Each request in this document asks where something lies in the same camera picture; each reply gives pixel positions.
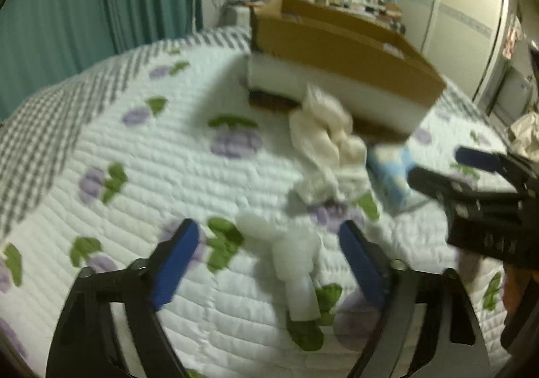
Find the beige crumpled fabric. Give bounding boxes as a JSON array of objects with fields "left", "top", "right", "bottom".
[{"left": 506, "top": 110, "right": 539, "bottom": 161}]

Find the white quilt with purple flowers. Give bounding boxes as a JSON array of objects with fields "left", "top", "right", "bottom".
[{"left": 0, "top": 27, "right": 525, "bottom": 378}]

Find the white sliding wardrobe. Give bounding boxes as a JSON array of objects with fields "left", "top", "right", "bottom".
[{"left": 397, "top": 0, "right": 511, "bottom": 102}]

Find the cream cloth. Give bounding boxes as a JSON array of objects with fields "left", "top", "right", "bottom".
[{"left": 288, "top": 84, "right": 372, "bottom": 205}]

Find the brown cardboard box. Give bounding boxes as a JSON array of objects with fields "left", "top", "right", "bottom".
[{"left": 250, "top": 0, "right": 447, "bottom": 110}]

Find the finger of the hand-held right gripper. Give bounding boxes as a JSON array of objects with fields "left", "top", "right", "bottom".
[
  {"left": 455, "top": 146, "right": 532, "bottom": 182},
  {"left": 406, "top": 166, "right": 519, "bottom": 212}
]

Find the white sock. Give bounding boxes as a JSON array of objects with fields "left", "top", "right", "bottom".
[{"left": 235, "top": 212, "right": 324, "bottom": 320}]

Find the light blue soft pouch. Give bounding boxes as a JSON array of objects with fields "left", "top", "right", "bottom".
[{"left": 366, "top": 144, "right": 417, "bottom": 214}]

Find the cluttered dressing table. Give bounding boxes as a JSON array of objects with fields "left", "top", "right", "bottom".
[{"left": 225, "top": 0, "right": 407, "bottom": 34}]

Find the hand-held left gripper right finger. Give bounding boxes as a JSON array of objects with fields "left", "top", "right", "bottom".
[{"left": 339, "top": 220, "right": 492, "bottom": 378}]

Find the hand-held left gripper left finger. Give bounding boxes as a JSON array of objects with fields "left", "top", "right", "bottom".
[{"left": 45, "top": 218, "right": 201, "bottom": 378}]

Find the pink wall hanging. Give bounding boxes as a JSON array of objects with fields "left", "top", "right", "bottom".
[{"left": 502, "top": 15, "right": 522, "bottom": 61}]

